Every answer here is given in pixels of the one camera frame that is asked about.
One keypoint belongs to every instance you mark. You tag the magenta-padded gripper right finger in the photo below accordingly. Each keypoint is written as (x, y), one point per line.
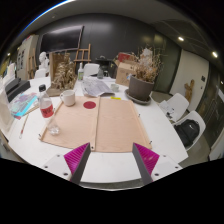
(148, 160)

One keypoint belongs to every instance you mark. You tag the white plaster bust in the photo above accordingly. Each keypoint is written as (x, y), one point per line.
(43, 61)

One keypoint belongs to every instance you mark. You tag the large ceiling light panel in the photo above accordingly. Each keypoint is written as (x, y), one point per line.
(43, 15)

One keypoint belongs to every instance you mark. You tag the black backpack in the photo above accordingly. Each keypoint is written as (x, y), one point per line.
(187, 132)

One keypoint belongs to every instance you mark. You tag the yellow tag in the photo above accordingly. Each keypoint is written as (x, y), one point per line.
(116, 98)

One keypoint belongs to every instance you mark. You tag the flat round red coaster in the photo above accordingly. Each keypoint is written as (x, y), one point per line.
(89, 105)

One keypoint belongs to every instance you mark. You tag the wooden easel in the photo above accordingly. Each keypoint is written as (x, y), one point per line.
(32, 65)
(82, 55)

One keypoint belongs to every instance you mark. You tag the colourful painted sheet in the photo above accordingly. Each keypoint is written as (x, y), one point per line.
(23, 104)

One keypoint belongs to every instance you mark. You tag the black wall screen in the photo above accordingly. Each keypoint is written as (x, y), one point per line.
(61, 39)

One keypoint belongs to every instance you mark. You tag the white plaster sculpture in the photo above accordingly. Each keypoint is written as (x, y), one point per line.
(10, 73)

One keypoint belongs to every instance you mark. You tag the round ceiling light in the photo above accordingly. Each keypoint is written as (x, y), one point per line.
(214, 54)
(180, 38)

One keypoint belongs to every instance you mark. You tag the red box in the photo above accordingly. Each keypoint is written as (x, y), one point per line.
(126, 57)

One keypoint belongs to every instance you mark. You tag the paintbrush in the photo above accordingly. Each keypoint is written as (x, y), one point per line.
(24, 126)

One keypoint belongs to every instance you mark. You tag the golden relief sculpture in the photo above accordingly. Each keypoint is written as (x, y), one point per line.
(64, 76)

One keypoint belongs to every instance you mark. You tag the grey plant saucer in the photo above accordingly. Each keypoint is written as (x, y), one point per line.
(133, 98)

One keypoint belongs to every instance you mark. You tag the white plaster statue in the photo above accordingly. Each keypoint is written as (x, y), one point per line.
(145, 55)

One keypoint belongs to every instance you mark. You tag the tan canvas table mat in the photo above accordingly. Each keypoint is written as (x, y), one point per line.
(116, 126)

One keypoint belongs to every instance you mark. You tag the white mug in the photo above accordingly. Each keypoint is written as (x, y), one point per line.
(69, 97)

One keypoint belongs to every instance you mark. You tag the green-labelled spray bottle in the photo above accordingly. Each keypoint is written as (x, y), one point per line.
(80, 74)

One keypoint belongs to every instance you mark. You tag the cardboard box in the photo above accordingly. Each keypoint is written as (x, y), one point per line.
(125, 73)

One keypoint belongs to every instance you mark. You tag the newspaper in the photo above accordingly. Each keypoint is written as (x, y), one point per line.
(95, 86)

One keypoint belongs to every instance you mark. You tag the black box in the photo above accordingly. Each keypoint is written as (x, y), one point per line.
(16, 89)

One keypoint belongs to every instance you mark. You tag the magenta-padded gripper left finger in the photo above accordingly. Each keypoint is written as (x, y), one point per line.
(75, 159)

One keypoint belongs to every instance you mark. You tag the white chair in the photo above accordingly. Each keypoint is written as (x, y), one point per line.
(90, 70)
(196, 116)
(180, 103)

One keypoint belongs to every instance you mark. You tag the dried plant in grey pot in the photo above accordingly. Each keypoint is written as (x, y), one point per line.
(140, 87)

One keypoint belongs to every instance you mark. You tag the dark brown crate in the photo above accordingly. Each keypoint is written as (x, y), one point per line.
(112, 70)

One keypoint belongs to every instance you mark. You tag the clear red-labelled drink bottle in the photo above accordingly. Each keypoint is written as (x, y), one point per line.
(47, 110)

